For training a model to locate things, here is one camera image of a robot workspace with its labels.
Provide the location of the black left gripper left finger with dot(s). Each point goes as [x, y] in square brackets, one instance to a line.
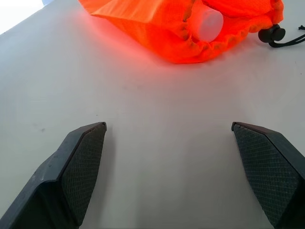
[59, 176]

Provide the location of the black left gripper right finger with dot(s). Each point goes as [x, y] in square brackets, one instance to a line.
[269, 171]

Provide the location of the white plastic bottle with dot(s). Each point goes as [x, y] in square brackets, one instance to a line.
[208, 25]

